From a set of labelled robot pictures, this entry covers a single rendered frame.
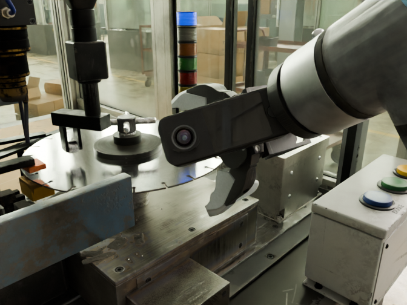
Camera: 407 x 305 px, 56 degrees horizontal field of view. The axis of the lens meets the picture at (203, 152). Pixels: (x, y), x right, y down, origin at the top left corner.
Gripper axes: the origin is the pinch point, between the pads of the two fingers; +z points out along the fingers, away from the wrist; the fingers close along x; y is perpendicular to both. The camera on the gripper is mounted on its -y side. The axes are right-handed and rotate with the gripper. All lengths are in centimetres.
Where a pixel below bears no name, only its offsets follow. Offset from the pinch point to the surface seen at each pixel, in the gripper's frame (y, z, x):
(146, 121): 3.0, 13.3, 9.5
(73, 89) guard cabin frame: 24, 115, 57
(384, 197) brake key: 26.7, -5.6, -13.6
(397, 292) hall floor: 122, 73, -70
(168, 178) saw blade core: -0.5, 5.4, -1.2
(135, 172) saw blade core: -3.3, 9.1, 1.2
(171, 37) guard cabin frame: 37, 49, 44
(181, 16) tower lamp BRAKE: 22.2, 21.2, 33.0
